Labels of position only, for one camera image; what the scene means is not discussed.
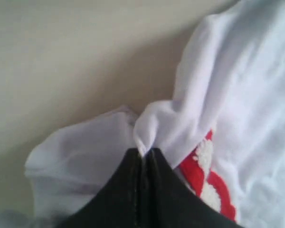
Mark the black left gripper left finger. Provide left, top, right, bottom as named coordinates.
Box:
left=57, top=148, right=142, bottom=228

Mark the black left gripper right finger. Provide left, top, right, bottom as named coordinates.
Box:
left=141, top=149, right=239, bottom=228

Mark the white t-shirt with red lettering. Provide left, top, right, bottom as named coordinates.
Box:
left=0, top=0, right=285, bottom=228

